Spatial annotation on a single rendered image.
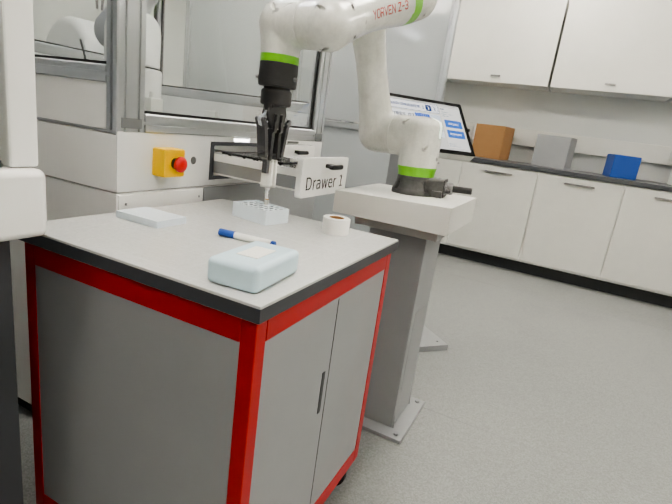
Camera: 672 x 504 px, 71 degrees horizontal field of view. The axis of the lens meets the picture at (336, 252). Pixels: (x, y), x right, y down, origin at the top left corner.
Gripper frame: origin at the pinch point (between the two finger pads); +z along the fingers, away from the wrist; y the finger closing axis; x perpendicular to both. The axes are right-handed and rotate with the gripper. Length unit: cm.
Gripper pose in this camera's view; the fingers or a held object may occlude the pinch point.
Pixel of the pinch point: (269, 173)
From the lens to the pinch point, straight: 122.1
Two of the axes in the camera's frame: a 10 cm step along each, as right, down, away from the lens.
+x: 8.9, 2.3, -3.9
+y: -4.3, 1.8, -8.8
